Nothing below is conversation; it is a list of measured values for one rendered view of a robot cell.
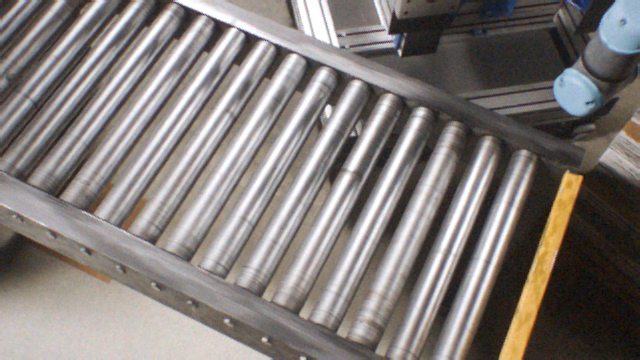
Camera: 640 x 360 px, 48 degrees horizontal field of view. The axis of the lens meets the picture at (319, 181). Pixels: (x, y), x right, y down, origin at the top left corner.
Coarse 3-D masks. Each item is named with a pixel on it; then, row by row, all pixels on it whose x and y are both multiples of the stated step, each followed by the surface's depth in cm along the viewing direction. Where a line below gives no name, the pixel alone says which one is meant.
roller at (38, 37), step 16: (64, 0) 135; (80, 0) 137; (48, 16) 133; (64, 16) 135; (32, 32) 131; (48, 32) 132; (16, 48) 129; (32, 48) 130; (48, 48) 134; (0, 64) 127; (16, 64) 128; (32, 64) 131; (0, 80) 126; (16, 80) 128; (0, 96) 126
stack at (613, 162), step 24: (624, 144) 153; (600, 168) 164; (624, 168) 158; (624, 192) 163; (576, 216) 182; (600, 216) 175; (600, 240) 180; (624, 240) 174; (576, 264) 194; (624, 264) 179; (624, 312) 194
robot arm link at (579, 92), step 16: (576, 64) 106; (560, 80) 106; (576, 80) 104; (592, 80) 104; (624, 80) 103; (560, 96) 108; (576, 96) 105; (592, 96) 103; (608, 96) 106; (576, 112) 107
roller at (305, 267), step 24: (384, 96) 129; (384, 120) 126; (360, 144) 124; (384, 144) 126; (360, 168) 121; (336, 192) 119; (360, 192) 121; (336, 216) 117; (312, 240) 114; (336, 240) 117; (312, 264) 112; (288, 288) 110; (312, 288) 113
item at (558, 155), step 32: (160, 0) 138; (192, 0) 137; (224, 0) 137; (256, 32) 134; (288, 32) 134; (320, 64) 132; (352, 64) 132; (416, 96) 129; (448, 96) 129; (480, 128) 127; (512, 128) 127; (544, 160) 125; (576, 160) 124; (544, 192) 133
